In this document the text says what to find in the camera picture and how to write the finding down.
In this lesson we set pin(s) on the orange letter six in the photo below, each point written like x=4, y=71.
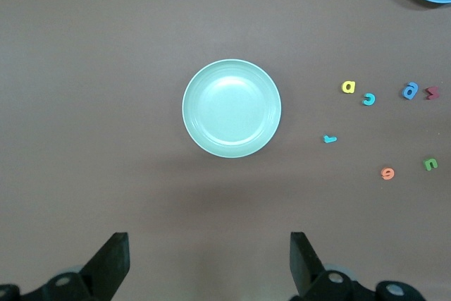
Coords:
x=384, y=175

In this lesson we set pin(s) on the green plate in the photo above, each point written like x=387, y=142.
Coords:
x=231, y=108

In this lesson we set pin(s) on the blue letter q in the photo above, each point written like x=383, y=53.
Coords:
x=405, y=92

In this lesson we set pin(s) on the red foam letter w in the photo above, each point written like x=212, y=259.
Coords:
x=432, y=93

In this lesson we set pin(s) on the teal foam letter c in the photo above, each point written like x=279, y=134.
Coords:
x=372, y=100

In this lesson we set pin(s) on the brown table cover sheet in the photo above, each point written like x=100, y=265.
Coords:
x=105, y=68

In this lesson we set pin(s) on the teal foam letter r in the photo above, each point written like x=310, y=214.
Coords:
x=328, y=140

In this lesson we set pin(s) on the yellow foam letter a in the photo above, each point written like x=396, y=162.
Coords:
x=346, y=90

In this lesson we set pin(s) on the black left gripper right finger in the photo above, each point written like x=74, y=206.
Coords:
x=303, y=265

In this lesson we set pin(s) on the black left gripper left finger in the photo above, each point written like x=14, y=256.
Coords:
x=109, y=265

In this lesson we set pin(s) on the green foam letter u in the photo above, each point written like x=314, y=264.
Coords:
x=426, y=165

